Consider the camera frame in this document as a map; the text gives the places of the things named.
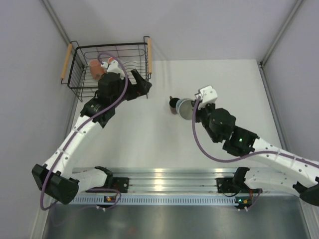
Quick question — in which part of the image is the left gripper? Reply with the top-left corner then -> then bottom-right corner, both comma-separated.
112,69 -> 152,107

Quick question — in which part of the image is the blue mug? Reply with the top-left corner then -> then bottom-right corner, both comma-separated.
175,98 -> 194,120

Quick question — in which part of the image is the salmon dotted mug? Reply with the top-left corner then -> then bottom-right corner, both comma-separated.
89,59 -> 107,81

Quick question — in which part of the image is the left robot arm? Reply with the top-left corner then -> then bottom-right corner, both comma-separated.
31,69 -> 152,205

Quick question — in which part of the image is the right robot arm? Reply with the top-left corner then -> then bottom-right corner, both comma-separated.
192,100 -> 319,206

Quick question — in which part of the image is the dark brown mug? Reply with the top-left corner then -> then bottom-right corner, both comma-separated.
169,96 -> 179,115

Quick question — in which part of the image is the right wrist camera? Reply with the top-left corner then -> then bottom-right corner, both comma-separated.
195,85 -> 218,109

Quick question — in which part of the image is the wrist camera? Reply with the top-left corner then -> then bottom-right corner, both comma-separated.
101,59 -> 125,79
195,85 -> 218,109

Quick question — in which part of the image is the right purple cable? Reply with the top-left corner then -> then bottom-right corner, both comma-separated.
191,98 -> 319,211

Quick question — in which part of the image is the purple cable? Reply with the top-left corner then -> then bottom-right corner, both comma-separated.
191,98 -> 319,211
39,53 -> 130,211

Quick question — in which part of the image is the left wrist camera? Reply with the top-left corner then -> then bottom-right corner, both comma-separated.
101,59 -> 125,79

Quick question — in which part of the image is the right wooden rack handle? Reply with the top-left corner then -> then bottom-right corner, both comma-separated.
148,37 -> 153,75

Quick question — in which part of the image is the wooden rack handle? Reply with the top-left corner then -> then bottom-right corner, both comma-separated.
148,37 -> 153,75
60,42 -> 73,84

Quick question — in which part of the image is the black wire dish rack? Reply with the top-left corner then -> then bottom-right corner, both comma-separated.
63,35 -> 151,101

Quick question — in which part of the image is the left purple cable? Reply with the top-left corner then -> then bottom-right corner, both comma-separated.
39,53 -> 130,211

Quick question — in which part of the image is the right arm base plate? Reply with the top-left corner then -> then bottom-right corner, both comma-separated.
216,177 -> 262,196

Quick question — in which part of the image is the aluminium mounting rail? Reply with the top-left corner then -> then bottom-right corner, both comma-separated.
72,168 -> 311,195

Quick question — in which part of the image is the left wooden rack handle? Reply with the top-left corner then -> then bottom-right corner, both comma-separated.
60,42 -> 73,84

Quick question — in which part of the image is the perforated cable duct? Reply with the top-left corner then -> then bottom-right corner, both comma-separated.
71,194 -> 241,206

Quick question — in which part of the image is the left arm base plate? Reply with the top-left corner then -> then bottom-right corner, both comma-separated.
86,177 -> 129,193

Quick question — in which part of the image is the left aluminium frame post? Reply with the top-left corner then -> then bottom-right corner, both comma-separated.
40,0 -> 75,50

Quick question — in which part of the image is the aluminium frame post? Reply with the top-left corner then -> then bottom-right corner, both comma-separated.
40,0 -> 75,50
259,0 -> 306,69

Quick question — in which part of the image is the right aluminium frame post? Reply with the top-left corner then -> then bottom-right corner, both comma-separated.
259,0 -> 306,69

